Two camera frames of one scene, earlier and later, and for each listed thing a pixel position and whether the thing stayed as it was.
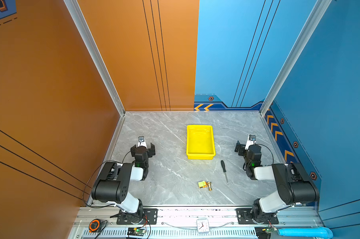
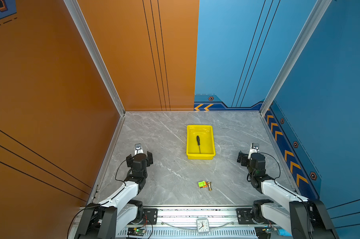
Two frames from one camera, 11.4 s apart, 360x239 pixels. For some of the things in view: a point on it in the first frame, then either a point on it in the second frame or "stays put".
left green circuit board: x=135 y=231 stays put
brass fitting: x=210 y=184 stays put
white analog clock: x=203 y=225 stays put
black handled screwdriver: x=224 y=170 to x=198 y=142
